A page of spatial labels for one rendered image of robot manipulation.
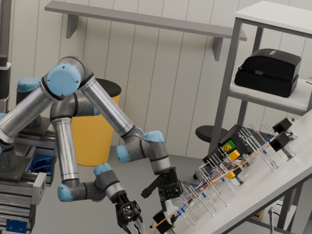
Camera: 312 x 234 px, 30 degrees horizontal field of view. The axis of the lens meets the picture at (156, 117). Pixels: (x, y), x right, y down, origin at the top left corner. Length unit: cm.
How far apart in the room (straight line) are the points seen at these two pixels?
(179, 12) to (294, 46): 109
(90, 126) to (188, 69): 107
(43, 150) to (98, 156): 224
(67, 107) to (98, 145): 264
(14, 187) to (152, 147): 66
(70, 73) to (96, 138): 299
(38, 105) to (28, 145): 78
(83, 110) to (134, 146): 40
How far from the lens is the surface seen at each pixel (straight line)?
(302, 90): 329
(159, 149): 226
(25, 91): 293
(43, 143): 300
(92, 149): 517
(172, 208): 229
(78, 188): 248
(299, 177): 177
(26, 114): 228
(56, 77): 218
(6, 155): 254
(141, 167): 536
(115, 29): 535
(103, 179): 244
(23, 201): 259
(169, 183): 230
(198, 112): 555
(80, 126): 511
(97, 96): 234
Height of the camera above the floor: 234
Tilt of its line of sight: 21 degrees down
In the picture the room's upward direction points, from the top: 9 degrees clockwise
